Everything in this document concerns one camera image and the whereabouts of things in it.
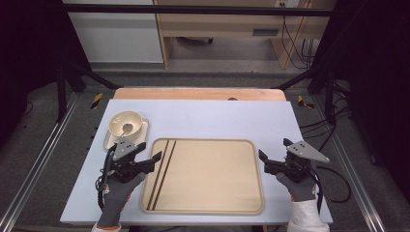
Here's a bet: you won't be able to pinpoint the left hand-held gripper cable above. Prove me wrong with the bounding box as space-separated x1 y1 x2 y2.
94 144 118 211

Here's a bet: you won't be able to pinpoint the white cabinet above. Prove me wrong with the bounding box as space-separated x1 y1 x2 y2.
62 0 164 64

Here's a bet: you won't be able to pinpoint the light wooden desk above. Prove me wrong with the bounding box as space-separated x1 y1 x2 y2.
153 0 338 70

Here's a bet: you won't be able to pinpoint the black floor cables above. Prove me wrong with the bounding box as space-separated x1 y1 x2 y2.
299 79 353 150

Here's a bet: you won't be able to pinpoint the black curtain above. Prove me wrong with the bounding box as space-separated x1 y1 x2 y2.
0 0 95 150
308 0 410 205

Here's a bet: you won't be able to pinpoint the black metal stand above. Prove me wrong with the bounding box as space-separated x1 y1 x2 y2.
275 63 338 126
55 62 121 124

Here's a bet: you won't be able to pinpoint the dark brown chopstick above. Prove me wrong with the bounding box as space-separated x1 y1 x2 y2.
146 139 170 211
151 140 178 212

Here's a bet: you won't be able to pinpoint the small beige square plate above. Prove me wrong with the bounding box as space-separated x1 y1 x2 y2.
102 117 151 152

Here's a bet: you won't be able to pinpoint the large beige tray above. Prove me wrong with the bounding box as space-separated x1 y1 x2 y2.
139 137 266 216

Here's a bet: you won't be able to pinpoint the aluminium rail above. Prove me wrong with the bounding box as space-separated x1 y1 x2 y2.
0 93 80 232
310 95 387 232

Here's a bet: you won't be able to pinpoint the white power strip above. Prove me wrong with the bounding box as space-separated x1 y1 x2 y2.
273 0 303 9

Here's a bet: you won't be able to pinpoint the hand-held gripper cable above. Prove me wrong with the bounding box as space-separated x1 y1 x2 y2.
310 165 353 218
94 144 118 211

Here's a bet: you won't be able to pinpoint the yellow black tape strip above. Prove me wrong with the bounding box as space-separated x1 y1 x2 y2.
297 94 316 110
90 92 104 110

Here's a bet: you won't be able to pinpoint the wooden table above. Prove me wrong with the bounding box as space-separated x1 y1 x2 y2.
112 86 287 102

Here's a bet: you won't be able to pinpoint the right hand-held gripper cable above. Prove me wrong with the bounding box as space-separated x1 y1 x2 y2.
310 165 353 218

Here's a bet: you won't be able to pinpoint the hanging cables bundle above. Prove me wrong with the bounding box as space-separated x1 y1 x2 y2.
279 14 319 71

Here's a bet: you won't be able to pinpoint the person's left hand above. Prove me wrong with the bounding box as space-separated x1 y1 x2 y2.
96 171 147 229

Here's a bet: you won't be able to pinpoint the person's right hand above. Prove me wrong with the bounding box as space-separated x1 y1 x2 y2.
275 171 318 204

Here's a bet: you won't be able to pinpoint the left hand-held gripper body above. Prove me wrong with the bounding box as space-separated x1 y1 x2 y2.
105 137 157 184

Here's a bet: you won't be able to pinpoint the cream bowl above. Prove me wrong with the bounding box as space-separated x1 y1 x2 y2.
107 110 144 142

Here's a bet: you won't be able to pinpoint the black horizontal frame bar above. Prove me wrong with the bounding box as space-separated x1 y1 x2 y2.
62 3 337 18

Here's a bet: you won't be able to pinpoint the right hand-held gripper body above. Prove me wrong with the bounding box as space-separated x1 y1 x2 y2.
263 139 331 184

